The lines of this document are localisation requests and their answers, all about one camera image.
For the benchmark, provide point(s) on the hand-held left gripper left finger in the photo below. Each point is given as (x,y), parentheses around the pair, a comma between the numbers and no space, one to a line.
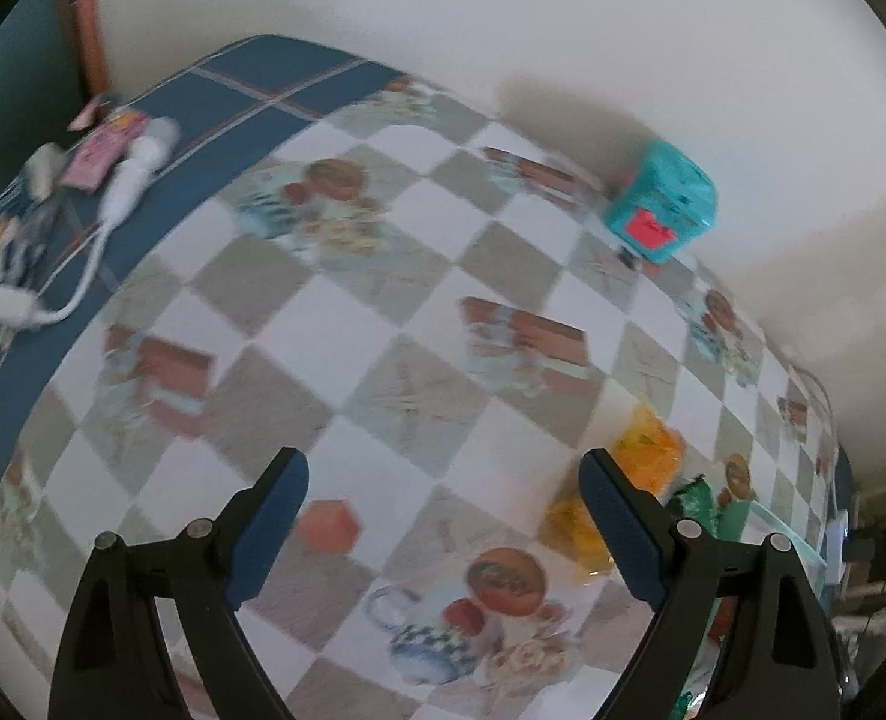
(266,532)

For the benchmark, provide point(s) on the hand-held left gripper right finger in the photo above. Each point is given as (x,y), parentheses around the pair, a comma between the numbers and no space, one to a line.
(623,525)

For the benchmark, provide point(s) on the yellow orange snack packet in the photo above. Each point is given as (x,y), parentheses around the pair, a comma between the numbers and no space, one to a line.
(649,454)

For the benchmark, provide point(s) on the dark green snack packet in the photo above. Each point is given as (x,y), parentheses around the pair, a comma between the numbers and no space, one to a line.
(694,499)

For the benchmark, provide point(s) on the checkered printed tablecloth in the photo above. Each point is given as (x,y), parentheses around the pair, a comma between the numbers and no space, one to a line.
(413,390)

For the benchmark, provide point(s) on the teal toy box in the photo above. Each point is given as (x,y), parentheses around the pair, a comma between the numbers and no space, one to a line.
(664,199)

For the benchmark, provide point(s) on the white handheld device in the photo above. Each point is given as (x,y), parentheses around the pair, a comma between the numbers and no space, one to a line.
(139,169)

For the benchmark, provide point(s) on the crumpled blue white wrappers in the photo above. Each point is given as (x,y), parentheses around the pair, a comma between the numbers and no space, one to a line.
(8,240)

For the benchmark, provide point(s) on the small pink carton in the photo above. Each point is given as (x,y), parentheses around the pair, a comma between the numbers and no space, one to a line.
(98,154)

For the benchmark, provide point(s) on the dark blue cabinet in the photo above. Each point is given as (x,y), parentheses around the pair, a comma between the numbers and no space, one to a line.
(8,90)

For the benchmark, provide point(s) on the reddish brown plank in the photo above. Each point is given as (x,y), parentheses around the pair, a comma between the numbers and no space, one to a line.
(86,22)

